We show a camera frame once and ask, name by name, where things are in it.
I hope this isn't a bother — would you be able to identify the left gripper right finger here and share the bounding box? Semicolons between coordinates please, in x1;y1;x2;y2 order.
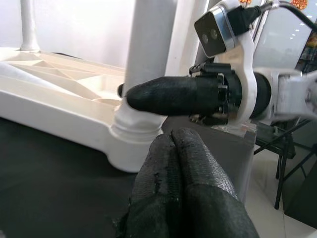
172;128;260;238

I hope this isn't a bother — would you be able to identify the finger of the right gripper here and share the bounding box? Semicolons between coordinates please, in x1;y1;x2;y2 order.
117;83;127;99
125;75;223;117

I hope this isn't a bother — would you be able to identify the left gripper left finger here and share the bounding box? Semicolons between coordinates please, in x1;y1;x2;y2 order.
116;133;185;238

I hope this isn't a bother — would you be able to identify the white plastic table leg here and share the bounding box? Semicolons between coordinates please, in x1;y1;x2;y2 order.
112;0;179;143
20;0;40;53

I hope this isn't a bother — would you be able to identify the white children table top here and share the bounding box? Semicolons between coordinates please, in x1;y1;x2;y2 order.
0;47;171;173

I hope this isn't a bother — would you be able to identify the black tablecloth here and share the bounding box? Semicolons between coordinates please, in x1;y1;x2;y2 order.
0;116;256;238

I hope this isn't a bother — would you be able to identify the dark metal folding frame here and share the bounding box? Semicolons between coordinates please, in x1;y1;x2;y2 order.
254;119;317;211

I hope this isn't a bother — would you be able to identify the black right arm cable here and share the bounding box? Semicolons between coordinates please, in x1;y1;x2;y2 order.
227;0;317;29

